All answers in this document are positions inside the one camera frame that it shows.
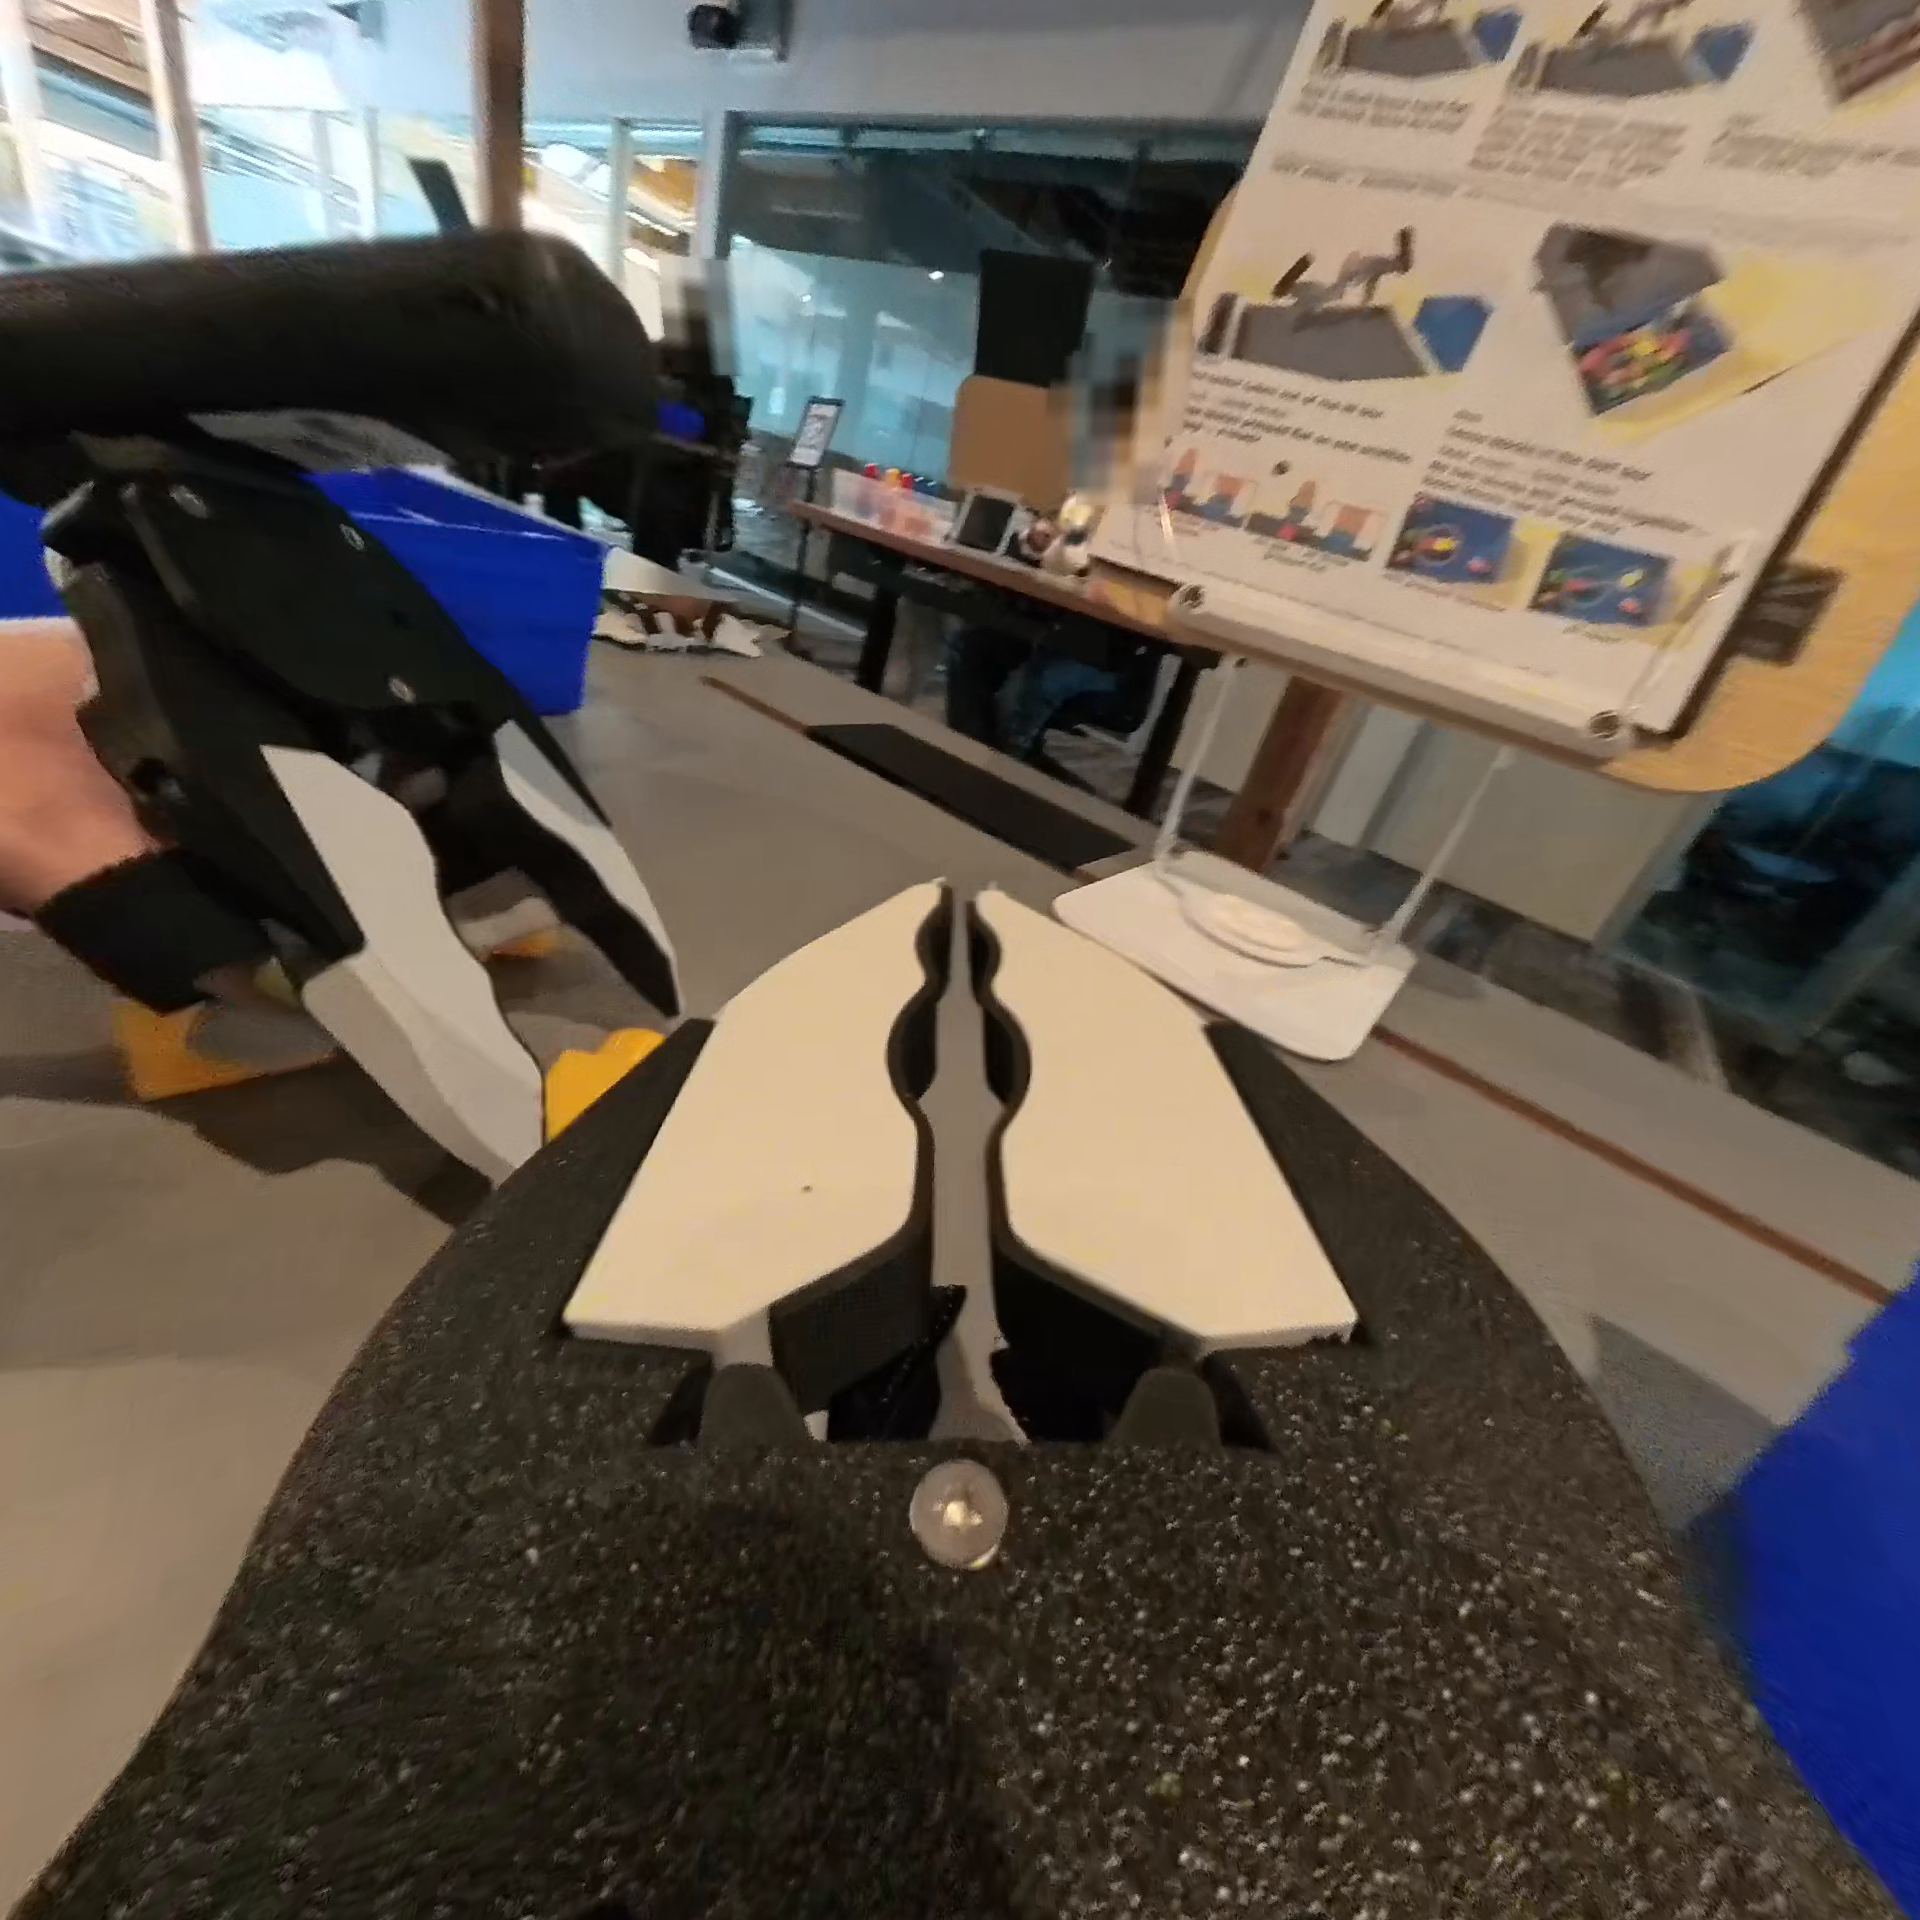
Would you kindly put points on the black table mat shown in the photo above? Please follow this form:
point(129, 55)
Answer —
point(960, 786)

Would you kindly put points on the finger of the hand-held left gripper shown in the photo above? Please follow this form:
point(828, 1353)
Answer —
point(592, 862)
point(406, 990)

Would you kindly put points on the clear box of colourful blocks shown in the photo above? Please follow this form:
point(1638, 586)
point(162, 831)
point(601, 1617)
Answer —
point(891, 495)

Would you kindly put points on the instruction board on white stand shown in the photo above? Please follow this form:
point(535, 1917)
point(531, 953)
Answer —
point(1499, 376)

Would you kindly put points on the small toy figure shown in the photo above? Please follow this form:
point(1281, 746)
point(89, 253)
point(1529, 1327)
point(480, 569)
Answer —
point(1067, 543)

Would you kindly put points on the white plastic parts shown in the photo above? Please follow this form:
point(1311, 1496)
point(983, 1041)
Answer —
point(690, 628)

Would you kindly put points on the person's left hand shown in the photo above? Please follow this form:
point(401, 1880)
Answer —
point(59, 781)

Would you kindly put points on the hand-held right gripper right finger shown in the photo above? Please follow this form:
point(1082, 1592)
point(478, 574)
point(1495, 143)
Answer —
point(1170, 1172)

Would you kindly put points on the small framed sign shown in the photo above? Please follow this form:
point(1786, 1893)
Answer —
point(819, 434)

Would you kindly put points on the cardboard sheet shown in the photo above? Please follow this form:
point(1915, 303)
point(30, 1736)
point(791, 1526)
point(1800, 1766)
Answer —
point(1020, 442)

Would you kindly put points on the black ceiling camera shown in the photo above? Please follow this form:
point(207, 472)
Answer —
point(735, 29)

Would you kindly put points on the wooden background desk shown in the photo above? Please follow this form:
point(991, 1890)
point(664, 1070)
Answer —
point(902, 548)

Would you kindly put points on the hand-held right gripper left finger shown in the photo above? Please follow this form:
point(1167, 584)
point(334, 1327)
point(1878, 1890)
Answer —
point(763, 1172)

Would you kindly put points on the white tablet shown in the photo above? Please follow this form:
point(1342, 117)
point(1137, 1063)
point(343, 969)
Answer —
point(991, 522)

